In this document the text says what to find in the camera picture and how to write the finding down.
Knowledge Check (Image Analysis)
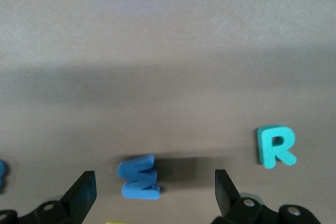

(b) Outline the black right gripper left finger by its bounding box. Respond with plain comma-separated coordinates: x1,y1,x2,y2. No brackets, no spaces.
19,170,97,224

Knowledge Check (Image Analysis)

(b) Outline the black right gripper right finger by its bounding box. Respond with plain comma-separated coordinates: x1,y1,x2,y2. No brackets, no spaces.
211,169,283,224

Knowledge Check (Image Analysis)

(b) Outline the blue uppercase letter M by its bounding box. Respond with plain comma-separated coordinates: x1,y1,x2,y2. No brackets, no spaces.
117,154,161,200

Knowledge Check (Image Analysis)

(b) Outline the blue lowercase letter m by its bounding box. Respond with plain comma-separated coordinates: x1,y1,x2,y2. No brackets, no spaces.
0,159,7,195

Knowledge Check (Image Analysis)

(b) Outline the teal uppercase letter R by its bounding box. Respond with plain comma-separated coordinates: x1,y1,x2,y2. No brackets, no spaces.
256,124,298,169

